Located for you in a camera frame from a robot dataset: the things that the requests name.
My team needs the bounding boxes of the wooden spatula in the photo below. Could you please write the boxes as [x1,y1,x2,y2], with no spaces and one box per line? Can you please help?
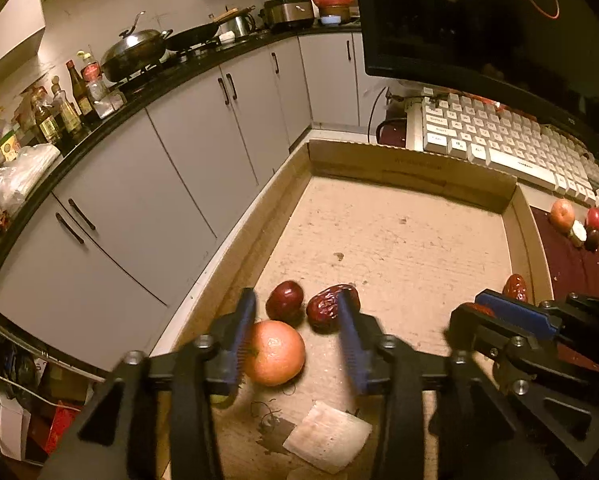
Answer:
[212,7,256,24]

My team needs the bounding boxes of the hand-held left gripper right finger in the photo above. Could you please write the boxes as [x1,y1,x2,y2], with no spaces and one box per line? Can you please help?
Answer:
[335,292,555,480]

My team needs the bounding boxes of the black thread tangle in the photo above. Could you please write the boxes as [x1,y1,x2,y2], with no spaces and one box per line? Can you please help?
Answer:
[249,400,298,437]

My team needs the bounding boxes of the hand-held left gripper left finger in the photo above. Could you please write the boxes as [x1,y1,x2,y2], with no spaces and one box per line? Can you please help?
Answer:
[38,287,260,480]

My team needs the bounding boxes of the white keyboard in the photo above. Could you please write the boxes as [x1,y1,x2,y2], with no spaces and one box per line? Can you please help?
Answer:
[422,92,599,222]

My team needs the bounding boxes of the shallow cardboard box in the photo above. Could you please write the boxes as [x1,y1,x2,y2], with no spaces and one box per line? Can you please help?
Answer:
[149,137,555,480]

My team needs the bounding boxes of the smooth red jujube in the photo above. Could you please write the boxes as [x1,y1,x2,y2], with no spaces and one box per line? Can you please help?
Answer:
[265,280,305,322]

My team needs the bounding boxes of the dark red table mat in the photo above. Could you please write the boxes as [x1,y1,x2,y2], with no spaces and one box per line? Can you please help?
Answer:
[377,115,599,311]

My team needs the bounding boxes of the black gas hob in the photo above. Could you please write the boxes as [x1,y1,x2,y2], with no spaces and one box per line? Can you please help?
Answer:
[109,35,230,92]

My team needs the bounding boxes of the grey kitchen base cabinets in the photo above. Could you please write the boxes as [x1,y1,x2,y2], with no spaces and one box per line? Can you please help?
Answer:
[0,32,380,371]

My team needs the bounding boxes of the white paper scrap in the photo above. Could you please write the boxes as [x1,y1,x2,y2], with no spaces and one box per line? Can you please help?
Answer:
[282,400,373,476]

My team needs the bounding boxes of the white wall cabinet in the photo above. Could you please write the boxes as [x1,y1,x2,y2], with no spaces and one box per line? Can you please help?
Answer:
[0,0,48,92]

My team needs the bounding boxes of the black cable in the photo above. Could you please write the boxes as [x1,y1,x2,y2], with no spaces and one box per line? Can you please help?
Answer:
[367,85,406,147]

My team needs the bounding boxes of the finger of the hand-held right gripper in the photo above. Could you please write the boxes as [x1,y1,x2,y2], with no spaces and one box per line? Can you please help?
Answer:
[446,304,599,467]
[476,288,599,374]

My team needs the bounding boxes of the small orange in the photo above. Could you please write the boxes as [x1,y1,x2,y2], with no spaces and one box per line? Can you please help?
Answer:
[549,199,577,233]

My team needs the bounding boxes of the clear plastic bags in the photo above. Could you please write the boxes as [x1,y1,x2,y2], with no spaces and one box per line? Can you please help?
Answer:
[0,142,63,217]

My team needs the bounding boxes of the black monitor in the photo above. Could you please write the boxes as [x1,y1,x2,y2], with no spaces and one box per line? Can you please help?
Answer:
[350,0,599,147]

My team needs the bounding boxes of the black kitchen countertop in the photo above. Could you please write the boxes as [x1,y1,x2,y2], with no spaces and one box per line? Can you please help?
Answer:
[0,22,363,311]

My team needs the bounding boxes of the cluster of condiment bottles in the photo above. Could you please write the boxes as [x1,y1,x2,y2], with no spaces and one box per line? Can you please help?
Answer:
[0,57,128,173]

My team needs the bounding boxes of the black frying pan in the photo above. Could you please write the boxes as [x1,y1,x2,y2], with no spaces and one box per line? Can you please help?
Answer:
[164,22,221,54]

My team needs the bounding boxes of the white carton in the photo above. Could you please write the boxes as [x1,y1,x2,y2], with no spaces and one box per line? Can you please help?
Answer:
[0,390,33,461]

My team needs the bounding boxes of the wok with steel lid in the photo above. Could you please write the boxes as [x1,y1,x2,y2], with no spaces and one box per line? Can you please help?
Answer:
[99,10,173,84]

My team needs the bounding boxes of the steel rice cooker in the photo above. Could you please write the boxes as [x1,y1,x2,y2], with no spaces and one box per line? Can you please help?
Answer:
[262,0,317,32]

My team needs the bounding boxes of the steel pot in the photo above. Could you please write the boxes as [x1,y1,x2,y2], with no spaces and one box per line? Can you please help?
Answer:
[222,11,258,39]

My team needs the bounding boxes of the wrinkled red date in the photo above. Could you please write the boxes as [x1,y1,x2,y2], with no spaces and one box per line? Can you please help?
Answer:
[306,284,363,334]
[503,273,529,304]

